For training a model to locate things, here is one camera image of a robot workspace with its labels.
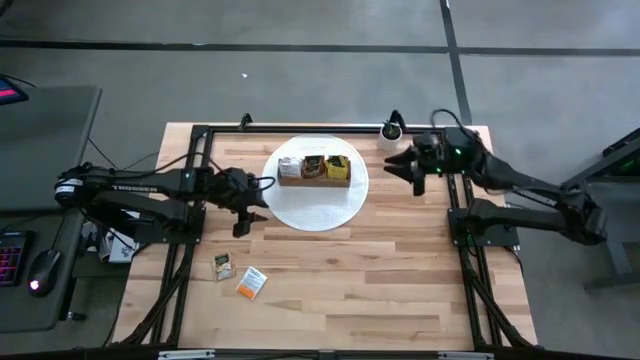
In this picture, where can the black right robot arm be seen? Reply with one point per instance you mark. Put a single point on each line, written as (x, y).
(520, 220)

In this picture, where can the white round woven placemat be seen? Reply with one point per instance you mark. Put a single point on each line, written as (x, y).
(315, 210)

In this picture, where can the white orange Tazo tea bag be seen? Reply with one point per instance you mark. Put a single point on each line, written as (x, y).
(251, 283)
(290, 167)

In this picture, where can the wooden tea organizer box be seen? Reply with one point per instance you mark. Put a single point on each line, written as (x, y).
(312, 182)

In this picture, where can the white printed box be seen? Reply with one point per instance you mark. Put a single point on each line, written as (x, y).
(122, 250)

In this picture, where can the backlit black keyboard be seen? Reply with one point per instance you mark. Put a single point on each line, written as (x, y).
(11, 257)

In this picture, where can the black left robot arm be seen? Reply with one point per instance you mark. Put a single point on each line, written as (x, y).
(150, 187)

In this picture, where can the black computer mouse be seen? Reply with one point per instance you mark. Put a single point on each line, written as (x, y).
(44, 272)

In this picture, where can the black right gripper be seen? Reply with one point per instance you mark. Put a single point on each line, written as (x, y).
(430, 157)

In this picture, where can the green yellow tea bag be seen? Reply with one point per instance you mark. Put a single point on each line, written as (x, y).
(337, 168)

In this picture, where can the white pot with succulent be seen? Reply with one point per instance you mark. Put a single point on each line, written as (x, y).
(389, 142)

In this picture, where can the dark metal desk frame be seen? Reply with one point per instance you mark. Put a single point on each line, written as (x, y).
(620, 160)

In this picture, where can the brown foil tea bag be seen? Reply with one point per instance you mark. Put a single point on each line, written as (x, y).
(223, 266)
(314, 166)

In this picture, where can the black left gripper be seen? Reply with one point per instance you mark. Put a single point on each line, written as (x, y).
(230, 187)

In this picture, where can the black frame clamp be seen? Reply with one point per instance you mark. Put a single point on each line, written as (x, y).
(245, 120)
(398, 117)

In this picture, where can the grey desk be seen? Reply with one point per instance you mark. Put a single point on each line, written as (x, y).
(45, 130)

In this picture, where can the screen with pink display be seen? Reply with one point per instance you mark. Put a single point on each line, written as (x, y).
(10, 92)

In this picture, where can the black aluminium table frame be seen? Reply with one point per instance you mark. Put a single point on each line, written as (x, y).
(325, 129)

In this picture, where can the white metal bracket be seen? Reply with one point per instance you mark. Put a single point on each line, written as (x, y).
(465, 356)
(186, 354)

